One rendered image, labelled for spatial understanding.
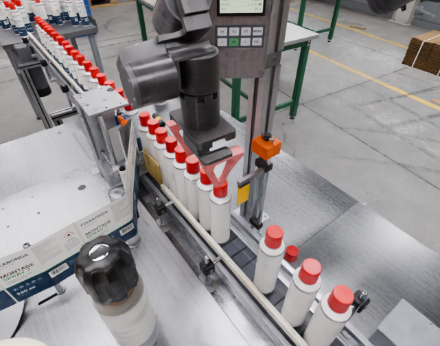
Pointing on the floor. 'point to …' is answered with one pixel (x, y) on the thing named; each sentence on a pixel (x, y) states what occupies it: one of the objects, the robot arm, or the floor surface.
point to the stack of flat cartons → (430, 53)
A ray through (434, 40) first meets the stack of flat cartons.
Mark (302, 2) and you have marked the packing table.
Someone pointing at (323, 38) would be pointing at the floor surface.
